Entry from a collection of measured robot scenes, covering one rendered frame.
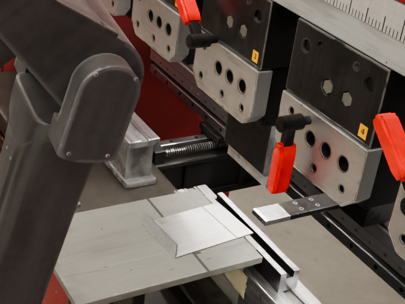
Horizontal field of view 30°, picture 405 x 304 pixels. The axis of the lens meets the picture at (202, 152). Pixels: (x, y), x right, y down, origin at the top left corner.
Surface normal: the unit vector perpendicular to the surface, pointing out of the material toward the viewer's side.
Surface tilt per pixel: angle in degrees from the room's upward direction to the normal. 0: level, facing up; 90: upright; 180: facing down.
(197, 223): 0
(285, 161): 91
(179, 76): 90
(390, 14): 90
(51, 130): 78
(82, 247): 0
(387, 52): 90
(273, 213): 0
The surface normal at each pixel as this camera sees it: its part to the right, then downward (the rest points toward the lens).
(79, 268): 0.12, -0.87
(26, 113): -0.84, -0.05
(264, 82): 0.49, 0.47
